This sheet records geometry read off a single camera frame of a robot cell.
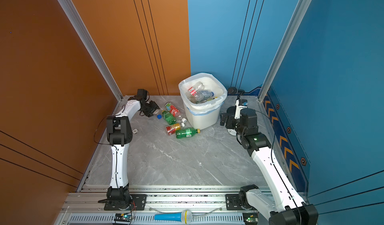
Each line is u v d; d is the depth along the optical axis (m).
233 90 0.81
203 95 0.88
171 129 0.95
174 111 1.05
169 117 1.05
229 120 0.66
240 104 0.64
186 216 0.66
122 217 0.70
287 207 0.37
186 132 0.93
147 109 0.94
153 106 0.99
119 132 0.66
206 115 0.85
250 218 0.71
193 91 0.92
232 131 0.96
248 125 0.54
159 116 1.05
